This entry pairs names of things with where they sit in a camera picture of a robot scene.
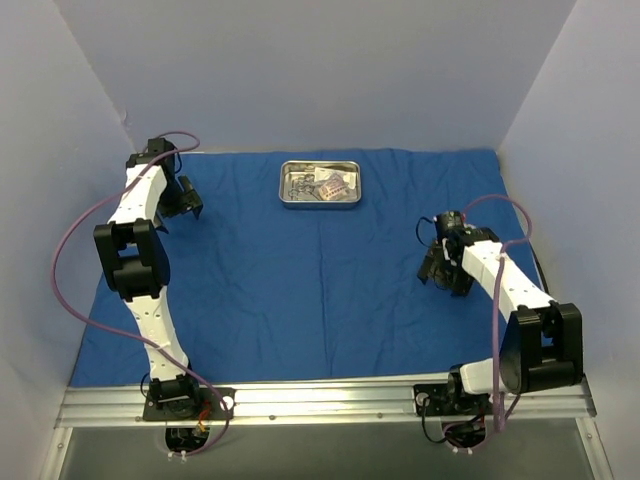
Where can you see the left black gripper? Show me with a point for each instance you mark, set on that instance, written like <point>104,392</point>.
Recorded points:
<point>186,201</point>

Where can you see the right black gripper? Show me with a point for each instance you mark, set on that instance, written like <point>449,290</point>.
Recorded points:
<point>435,267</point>

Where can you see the steel instrument tray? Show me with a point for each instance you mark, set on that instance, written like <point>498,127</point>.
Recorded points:
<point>293,168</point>

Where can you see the steel surgical scissors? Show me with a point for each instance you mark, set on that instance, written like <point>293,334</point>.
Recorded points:
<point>302,189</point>

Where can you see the purple printed packet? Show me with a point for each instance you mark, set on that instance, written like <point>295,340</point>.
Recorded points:
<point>335,188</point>

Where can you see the blue surgical drape cloth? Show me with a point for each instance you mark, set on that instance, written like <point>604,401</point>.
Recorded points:
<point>261,292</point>

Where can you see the white paper packet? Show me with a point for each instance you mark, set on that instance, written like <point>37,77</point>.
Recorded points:
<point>322,174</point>

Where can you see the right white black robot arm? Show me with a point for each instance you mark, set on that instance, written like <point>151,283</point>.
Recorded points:
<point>537,341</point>

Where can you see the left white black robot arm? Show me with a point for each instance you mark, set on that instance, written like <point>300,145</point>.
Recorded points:
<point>137,268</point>

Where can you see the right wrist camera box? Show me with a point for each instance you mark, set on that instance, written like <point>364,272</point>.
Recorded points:
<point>448,221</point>

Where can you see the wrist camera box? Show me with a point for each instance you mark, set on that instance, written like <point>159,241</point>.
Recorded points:
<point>158,145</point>
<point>448,221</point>

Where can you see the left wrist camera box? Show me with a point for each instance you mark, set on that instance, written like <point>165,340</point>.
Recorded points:
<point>158,145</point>

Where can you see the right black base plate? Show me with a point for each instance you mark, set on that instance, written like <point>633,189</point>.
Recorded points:
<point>438,399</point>

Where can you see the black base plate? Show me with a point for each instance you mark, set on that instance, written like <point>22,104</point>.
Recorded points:
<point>184,408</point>
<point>438,399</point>

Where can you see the front aluminium rail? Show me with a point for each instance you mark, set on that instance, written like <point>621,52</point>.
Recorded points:
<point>357,400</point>

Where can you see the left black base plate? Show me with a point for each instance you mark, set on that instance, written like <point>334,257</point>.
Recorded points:
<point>184,408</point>

